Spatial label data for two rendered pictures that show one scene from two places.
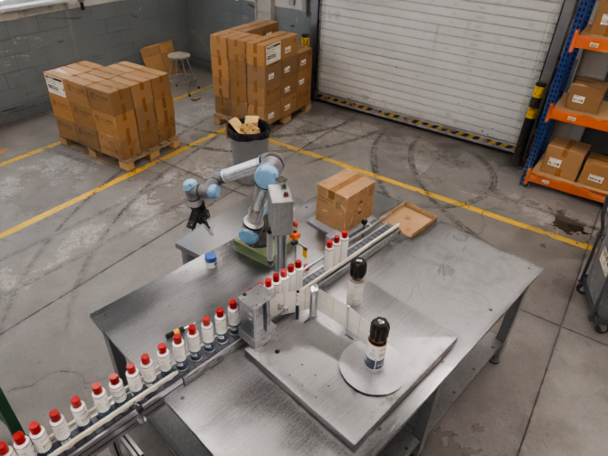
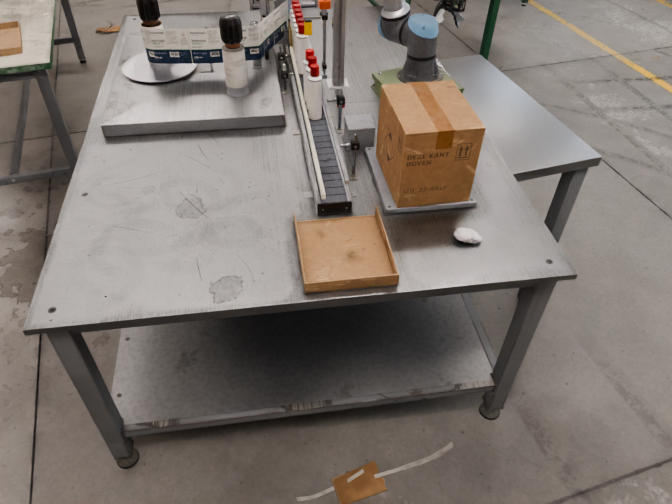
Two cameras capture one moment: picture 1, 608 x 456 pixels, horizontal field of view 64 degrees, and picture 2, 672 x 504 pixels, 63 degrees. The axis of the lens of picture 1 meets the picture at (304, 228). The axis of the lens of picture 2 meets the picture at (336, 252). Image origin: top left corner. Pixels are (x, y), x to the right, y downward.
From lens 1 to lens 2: 3.83 m
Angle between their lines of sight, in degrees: 88
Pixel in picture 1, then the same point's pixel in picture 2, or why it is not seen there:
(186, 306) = (364, 36)
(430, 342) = (126, 106)
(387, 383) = (135, 63)
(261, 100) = not seen: outside the picture
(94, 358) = not seen: hidden behind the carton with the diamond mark
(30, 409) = not seen: hidden behind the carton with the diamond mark
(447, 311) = (140, 159)
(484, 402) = (108, 377)
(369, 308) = (217, 96)
